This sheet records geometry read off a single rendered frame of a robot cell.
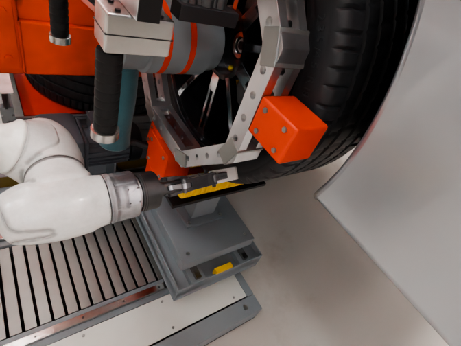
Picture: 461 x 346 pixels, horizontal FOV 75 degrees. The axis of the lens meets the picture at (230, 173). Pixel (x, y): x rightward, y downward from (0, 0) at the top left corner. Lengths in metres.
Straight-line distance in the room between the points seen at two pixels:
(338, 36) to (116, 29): 0.31
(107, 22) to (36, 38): 0.69
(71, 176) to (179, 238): 0.58
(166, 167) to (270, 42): 0.47
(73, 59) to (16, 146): 0.58
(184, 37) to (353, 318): 1.28
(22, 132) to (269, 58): 0.43
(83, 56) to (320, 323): 1.31
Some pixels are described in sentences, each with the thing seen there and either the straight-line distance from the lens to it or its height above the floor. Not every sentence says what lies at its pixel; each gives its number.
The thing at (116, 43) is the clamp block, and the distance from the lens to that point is 0.44.
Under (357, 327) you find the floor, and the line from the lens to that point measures 1.50.
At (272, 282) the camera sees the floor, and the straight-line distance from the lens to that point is 1.38.
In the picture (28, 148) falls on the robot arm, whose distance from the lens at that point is 0.62.
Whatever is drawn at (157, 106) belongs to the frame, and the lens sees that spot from 0.89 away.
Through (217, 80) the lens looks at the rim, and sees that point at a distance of 0.78.
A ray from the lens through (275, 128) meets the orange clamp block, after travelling 0.48.
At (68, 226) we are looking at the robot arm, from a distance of 0.54.
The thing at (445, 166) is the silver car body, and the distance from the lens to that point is 0.47.
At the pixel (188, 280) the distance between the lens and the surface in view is 1.07.
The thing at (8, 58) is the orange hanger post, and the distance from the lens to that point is 1.12.
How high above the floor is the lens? 1.08
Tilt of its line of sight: 39 degrees down
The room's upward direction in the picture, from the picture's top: 23 degrees clockwise
